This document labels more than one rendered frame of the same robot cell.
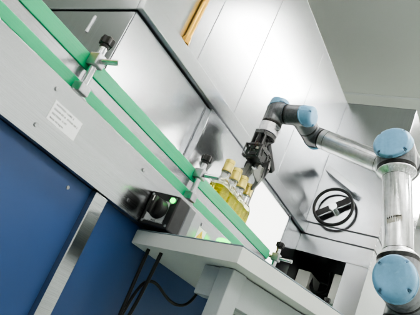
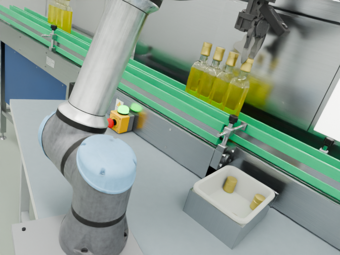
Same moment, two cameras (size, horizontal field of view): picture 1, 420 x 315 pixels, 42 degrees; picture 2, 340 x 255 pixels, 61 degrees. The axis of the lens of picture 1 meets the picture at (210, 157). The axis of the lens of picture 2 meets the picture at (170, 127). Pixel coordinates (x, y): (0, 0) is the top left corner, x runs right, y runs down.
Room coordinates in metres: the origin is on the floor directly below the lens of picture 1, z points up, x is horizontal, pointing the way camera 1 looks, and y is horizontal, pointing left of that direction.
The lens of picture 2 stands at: (1.64, -1.17, 1.29)
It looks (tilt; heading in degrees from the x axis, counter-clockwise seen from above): 25 degrees down; 90
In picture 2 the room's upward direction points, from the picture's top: 15 degrees clockwise
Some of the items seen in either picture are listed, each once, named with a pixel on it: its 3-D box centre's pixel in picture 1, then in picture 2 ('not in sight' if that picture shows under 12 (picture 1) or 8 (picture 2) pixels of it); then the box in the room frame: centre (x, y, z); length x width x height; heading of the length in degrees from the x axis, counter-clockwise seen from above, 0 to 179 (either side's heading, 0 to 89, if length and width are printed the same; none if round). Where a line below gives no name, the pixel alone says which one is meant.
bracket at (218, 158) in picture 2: not in sight; (223, 156); (1.84, -0.30, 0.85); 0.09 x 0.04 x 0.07; 55
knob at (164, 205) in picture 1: (155, 205); not in sight; (1.17, 0.07, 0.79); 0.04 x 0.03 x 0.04; 55
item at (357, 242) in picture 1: (370, 207); not in sight; (2.86, -0.93, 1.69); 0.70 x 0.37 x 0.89; 145
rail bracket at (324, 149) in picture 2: not in sight; (322, 155); (2.14, -0.29, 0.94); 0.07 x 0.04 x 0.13; 55
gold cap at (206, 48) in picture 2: (229, 166); (206, 48); (1.69, -0.07, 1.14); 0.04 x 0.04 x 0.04
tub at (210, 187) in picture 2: not in sight; (230, 200); (1.87, -0.47, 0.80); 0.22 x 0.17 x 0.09; 55
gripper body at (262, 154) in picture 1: (259, 149); (256, 15); (1.81, -0.15, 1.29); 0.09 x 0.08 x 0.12; 140
